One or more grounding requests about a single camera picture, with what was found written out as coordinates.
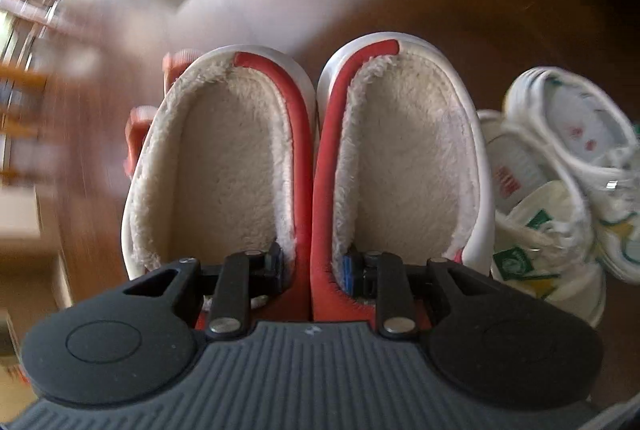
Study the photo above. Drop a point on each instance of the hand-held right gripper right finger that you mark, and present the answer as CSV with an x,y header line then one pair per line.
x,y
354,275

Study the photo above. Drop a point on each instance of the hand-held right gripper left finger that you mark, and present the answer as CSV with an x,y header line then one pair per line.
x,y
272,272

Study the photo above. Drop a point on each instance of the red fleece-lined shoe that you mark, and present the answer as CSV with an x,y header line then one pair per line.
x,y
405,150
225,170

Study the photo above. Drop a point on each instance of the white sneaker with green print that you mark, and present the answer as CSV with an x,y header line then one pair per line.
x,y
580,130
545,230

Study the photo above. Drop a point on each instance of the wooden furniture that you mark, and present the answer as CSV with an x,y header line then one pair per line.
x,y
20,110

